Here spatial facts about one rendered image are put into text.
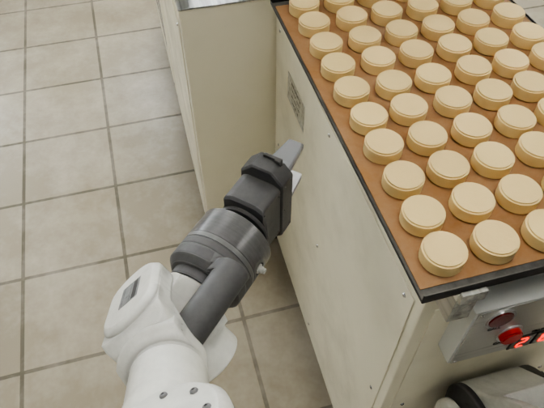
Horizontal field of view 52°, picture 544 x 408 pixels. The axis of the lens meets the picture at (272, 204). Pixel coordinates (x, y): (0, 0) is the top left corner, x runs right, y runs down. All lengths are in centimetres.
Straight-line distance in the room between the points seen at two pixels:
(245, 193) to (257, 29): 62
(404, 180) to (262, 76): 63
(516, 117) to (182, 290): 49
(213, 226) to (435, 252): 24
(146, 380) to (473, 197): 43
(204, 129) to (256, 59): 21
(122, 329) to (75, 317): 120
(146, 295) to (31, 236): 143
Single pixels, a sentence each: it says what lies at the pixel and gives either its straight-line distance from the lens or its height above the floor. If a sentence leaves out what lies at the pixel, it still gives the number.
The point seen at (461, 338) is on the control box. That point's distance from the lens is 75.
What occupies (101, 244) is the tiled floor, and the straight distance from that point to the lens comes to 181.
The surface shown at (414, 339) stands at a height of 73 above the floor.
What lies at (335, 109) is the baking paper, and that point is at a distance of 79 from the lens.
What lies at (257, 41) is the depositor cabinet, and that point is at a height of 74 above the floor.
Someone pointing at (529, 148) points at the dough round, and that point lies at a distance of 77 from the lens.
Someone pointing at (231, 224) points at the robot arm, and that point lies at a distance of 58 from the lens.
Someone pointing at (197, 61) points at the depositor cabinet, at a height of 72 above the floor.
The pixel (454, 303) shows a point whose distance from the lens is 64.
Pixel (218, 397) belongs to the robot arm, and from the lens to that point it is 32.
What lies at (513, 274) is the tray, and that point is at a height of 91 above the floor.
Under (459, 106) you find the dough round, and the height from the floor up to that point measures 92.
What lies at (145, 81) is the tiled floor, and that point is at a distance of 235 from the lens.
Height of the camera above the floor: 141
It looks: 51 degrees down
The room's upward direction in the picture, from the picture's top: straight up
